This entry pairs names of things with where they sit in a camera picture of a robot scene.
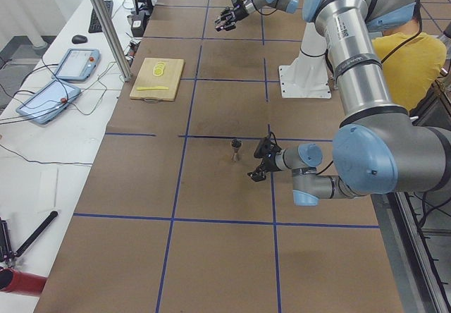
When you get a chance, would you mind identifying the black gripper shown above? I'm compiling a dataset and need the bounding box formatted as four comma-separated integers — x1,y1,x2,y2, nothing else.
214,6,249,31
247,152,283,181

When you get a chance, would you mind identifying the steel jigger measuring cup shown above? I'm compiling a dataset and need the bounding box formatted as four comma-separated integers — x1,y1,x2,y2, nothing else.
230,138,242,162

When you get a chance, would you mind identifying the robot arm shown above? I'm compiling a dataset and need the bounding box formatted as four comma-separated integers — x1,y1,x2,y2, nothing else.
214,0,299,32
249,0,450,206

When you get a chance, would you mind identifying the front lemon slice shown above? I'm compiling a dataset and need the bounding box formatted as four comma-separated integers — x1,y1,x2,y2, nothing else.
152,66,164,77

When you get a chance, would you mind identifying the bamboo cutting board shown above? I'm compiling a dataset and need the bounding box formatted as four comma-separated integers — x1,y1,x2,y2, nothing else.
130,58,185,102

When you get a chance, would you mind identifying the black keyboard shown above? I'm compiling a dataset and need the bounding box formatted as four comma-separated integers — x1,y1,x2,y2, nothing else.
87,0,114,34

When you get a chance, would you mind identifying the black computer mouse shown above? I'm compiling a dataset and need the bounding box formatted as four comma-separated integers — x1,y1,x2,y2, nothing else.
71,35,88,44

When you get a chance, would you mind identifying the blue teach pendant right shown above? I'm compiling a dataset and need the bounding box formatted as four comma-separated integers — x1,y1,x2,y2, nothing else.
52,48,100,82

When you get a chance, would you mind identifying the blue teach pendant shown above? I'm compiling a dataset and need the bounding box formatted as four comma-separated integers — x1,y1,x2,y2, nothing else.
16,80,81,125
52,48,100,82

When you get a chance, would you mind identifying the person in yellow shirt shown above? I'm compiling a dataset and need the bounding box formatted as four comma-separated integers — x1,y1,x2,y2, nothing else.
372,16,447,111

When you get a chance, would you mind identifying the blue teach pendant left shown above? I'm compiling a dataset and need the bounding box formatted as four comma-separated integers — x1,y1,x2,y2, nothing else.
16,80,81,125

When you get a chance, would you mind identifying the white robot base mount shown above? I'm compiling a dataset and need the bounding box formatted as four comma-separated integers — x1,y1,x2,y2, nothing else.
278,23,331,99

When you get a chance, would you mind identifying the aluminium frame post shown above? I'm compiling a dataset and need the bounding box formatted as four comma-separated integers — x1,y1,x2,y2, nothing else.
90,0,132,82

